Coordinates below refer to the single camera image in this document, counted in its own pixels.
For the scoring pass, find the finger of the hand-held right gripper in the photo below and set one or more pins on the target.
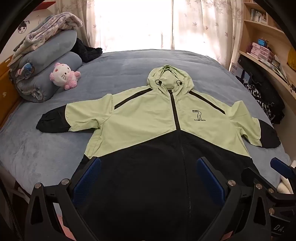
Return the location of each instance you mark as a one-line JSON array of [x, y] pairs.
[[251, 175], [281, 166]]

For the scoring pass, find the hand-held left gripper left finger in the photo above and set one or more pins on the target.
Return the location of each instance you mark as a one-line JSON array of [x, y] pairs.
[[87, 176]]

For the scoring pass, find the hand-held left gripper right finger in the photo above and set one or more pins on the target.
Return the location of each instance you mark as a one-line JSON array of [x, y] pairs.
[[208, 178]]

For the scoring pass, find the green and black hooded jacket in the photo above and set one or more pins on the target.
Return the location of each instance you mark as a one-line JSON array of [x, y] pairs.
[[138, 111]]

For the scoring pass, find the white fluffy cloth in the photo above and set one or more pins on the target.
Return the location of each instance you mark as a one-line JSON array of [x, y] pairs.
[[284, 185]]

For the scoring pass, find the black white patterned cloth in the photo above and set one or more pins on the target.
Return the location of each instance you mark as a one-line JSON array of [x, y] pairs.
[[254, 92]]

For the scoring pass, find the long black case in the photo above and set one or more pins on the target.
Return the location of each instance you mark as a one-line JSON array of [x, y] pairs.
[[256, 74]]

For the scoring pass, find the rolled blue-grey quilt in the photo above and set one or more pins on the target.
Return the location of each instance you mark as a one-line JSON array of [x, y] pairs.
[[57, 44], [46, 85]]

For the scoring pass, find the pink white cat plush toy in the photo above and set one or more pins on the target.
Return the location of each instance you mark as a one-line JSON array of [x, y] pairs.
[[61, 75]]

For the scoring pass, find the white blue cardboard box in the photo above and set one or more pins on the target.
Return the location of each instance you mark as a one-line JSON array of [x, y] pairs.
[[235, 69]]

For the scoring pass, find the yellow cloth on shelf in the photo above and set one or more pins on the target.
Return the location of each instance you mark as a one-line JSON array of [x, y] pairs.
[[291, 59]]

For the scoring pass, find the blue-grey fleece bed blanket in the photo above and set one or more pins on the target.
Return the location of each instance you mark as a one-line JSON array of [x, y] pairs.
[[115, 64]]

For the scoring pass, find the stack of pink boxes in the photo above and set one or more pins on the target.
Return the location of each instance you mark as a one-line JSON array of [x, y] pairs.
[[262, 52]]

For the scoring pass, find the black fluffy cloth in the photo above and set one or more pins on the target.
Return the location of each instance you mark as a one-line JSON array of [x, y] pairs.
[[85, 52]]

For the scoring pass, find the small blue box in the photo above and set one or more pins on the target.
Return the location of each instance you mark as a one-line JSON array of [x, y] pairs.
[[263, 42]]

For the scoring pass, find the wooden bookshelf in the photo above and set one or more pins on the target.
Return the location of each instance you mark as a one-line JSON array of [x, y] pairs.
[[261, 30]]

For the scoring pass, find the floral sheer curtain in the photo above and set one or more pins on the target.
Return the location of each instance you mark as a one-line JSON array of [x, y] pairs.
[[208, 27], [115, 23]]

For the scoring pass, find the row of books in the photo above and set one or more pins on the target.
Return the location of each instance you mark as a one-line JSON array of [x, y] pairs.
[[259, 16]]

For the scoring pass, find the white purple patterned blanket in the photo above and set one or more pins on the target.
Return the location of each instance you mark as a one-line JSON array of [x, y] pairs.
[[57, 22]]

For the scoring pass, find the wooden bed frame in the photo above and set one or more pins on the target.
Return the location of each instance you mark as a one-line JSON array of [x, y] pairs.
[[7, 92]]

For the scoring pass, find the cartoon face wall sticker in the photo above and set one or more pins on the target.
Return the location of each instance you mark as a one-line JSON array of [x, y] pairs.
[[23, 27]]

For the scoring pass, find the red wall decoration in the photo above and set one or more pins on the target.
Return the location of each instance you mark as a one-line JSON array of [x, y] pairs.
[[47, 5]]

